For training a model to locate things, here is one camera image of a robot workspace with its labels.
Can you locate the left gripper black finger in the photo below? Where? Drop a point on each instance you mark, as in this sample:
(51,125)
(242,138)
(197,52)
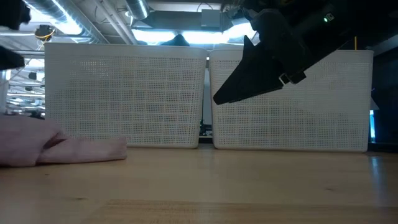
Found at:
(9,60)
(12,12)

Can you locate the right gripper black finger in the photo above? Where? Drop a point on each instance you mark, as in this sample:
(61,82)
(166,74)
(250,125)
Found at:
(248,81)
(248,45)

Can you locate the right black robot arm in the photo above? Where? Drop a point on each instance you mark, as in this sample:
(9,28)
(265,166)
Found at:
(367,25)

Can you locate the white column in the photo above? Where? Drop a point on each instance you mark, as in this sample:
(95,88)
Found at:
(3,93)

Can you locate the grey ceiling box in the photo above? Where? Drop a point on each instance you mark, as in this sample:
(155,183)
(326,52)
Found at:
(211,20)

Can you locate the white perforated plastic basket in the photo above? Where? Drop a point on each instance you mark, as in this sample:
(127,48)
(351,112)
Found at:
(124,93)
(311,118)

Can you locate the pink knit sweater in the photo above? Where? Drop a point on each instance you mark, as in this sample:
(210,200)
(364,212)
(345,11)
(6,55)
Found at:
(77,152)

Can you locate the large silver ventilation duct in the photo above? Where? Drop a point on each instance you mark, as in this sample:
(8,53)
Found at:
(68,18)

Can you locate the silver round ventilation duct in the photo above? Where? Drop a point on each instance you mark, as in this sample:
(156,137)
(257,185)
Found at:
(138,9)

